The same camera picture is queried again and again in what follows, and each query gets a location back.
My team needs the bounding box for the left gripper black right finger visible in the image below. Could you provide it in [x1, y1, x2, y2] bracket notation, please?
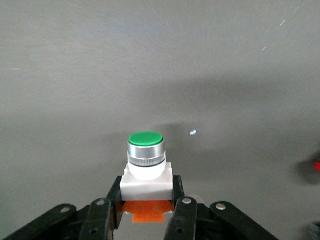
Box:
[163, 175, 279, 240]

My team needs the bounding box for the red push button switch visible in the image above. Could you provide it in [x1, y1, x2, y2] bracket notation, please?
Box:
[294, 159, 320, 186]

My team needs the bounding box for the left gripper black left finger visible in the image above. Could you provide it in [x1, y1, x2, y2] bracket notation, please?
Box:
[3, 175, 124, 240]

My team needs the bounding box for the green push button white body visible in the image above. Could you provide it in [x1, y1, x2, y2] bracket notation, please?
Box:
[119, 131, 175, 224]

